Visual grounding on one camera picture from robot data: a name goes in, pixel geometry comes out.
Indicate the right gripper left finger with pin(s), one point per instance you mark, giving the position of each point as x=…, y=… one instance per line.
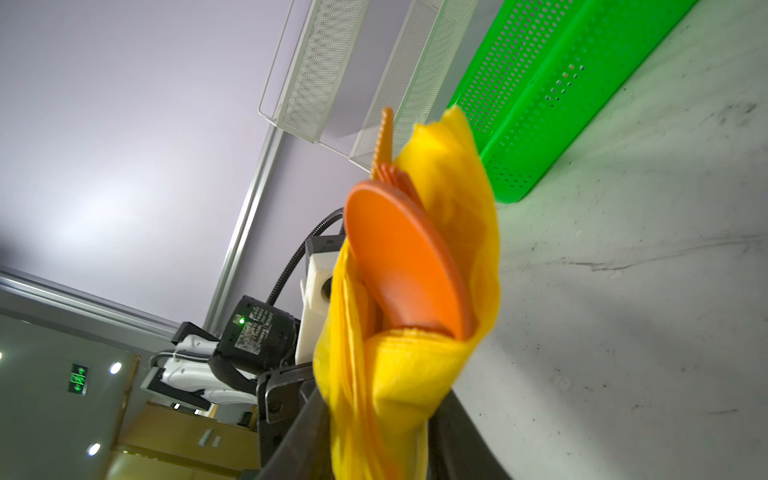
x=300, y=450

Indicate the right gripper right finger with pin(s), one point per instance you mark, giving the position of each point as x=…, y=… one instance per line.
x=456, y=448

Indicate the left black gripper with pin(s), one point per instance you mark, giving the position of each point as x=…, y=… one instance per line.
x=281, y=394

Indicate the yellow paper napkin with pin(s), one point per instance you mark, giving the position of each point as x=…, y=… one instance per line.
x=382, y=385

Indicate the orange plastic spoon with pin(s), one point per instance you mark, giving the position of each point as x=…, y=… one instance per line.
x=404, y=261

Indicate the orange plastic fork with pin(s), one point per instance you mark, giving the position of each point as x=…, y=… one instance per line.
x=395, y=177

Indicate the green plastic basket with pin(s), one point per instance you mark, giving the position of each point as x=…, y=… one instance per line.
x=544, y=70

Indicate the orange plastic knife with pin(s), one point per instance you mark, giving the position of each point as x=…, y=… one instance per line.
x=383, y=152

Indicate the white mesh two-tier shelf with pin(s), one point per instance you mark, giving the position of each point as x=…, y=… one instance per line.
x=338, y=64

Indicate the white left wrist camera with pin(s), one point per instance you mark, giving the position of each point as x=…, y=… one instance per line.
x=321, y=256

